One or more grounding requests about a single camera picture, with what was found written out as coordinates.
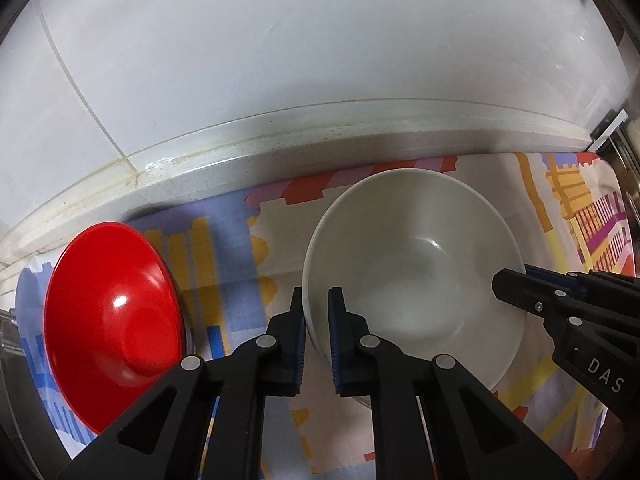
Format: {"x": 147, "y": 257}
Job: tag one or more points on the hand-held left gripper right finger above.
{"x": 335, "y": 340}

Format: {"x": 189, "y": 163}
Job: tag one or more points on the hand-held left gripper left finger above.
{"x": 300, "y": 340}

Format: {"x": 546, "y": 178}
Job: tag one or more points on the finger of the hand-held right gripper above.
{"x": 520, "y": 287}
{"x": 590, "y": 287}

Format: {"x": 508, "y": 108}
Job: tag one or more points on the white ceramic bowl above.
{"x": 415, "y": 270}

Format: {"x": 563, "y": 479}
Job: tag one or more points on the red and black bowl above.
{"x": 110, "y": 320}

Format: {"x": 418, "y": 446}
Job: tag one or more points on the colourful printed mat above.
{"x": 230, "y": 260}

